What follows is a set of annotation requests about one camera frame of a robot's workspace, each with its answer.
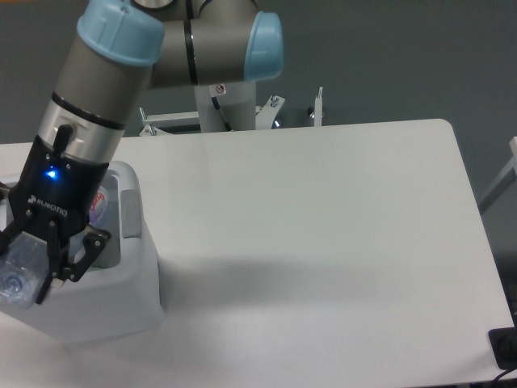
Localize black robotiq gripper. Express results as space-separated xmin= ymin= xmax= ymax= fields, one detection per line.
xmin=1 ymin=137 xmax=111 ymax=305

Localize clear plastic water bottle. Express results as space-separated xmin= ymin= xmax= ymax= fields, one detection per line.
xmin=0 ymin=184 xmax=112 ymax=311

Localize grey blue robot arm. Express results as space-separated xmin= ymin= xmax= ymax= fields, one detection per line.
xmin=1 ymin=1 xmax=284 ymax=309

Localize white plastic trash can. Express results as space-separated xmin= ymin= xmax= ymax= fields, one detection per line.
xmin=1 ymin=162 xmax=164 ymax=343

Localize black device at table corner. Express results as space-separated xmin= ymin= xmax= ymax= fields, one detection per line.
xmin=488 ymin=327 xmax=516 ymax=370

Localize black pedestal cable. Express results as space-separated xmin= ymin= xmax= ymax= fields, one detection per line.
xmin=209 ymin=85 xmax=235 ymax=133

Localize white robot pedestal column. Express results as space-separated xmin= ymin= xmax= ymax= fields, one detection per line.
xmin=194 ymin=81 xmax=256 ymax=133

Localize white metal base frame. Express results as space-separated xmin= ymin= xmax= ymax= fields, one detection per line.
xmin=138 ymin=86 xmax=326 ymax=137

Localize white frame at right edge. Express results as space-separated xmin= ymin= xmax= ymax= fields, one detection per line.
xmin=477 ymin=137 xmax=516 ymax=214

